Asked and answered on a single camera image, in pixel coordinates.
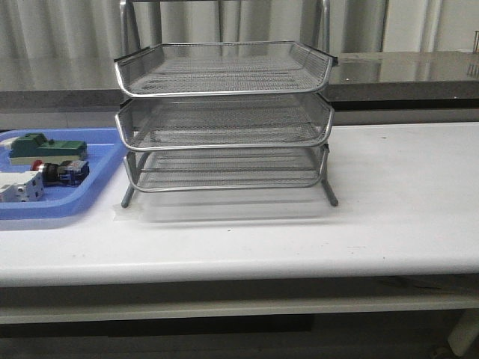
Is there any green and beige electrical module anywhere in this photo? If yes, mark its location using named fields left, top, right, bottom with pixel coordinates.
left=9, top=132, right=88, bottom=165

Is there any red emergency stop button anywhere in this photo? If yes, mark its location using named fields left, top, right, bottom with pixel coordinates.
left=31, top=160, right=90, bottom=187

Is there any dark background counter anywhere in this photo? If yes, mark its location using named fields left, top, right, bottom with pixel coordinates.
left=1, top=52, right=478, bottom=111

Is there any white table leg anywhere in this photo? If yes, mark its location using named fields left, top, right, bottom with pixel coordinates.
left=448, top=309, right=479, bottom=357

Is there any blue plastic tray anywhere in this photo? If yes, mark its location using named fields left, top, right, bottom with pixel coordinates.
left=1, top=127, right=126, bottom=220

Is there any silver rack frame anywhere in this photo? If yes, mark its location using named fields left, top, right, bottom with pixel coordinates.
left=118, top=0, right=340, bottom=209

